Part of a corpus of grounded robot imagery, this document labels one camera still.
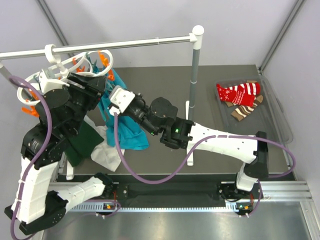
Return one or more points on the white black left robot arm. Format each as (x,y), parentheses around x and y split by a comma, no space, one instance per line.
(61,113)

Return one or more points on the red white striped sock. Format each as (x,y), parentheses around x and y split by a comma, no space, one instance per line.
(251,90)

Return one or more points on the white round clip hanger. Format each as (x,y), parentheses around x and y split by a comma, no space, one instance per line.
(79,64)

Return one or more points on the grey rack left post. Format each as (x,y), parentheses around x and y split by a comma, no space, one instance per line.
(5,73)

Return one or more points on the white rack left foot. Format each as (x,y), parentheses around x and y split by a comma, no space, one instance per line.
(70,171)

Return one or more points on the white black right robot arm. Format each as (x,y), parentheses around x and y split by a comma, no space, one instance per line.
(160,118)

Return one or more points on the white cloth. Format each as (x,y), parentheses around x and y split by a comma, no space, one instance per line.
(104,154)

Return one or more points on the clear plastic bin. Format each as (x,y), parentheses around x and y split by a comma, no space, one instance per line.
(266,115)

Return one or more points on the grey rack post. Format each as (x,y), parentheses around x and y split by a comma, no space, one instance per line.
(194,75)
(5,73)

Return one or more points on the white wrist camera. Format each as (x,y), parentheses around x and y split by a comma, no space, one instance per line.
(47,84)
(120,99)

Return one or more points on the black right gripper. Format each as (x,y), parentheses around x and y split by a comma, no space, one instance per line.
(139,97)

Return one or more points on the white rack right foot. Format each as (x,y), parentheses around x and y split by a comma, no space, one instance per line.
(190,160)

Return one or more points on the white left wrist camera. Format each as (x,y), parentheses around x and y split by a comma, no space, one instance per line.
(47,84)

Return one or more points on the dark green cloth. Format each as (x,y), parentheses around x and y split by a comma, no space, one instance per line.
(82,145)

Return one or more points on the silver clothes rack rail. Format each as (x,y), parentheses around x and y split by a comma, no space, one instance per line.
(195,37)

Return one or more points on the white rack foot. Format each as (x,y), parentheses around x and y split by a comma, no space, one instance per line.
(70,171)
(190,160)

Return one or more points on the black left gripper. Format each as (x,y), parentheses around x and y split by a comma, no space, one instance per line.
(96,86)

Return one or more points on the black base bar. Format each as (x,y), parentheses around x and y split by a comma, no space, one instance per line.
(177,194)

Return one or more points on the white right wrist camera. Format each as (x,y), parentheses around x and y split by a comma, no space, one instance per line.
(120,99)

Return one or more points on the grey rack right post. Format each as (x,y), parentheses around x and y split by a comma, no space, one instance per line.
(194,75)

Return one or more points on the teal cloth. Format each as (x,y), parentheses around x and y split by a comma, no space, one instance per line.
(130,135)

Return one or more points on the red snowflake sock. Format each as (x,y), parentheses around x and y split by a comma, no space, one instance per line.
(228,95)

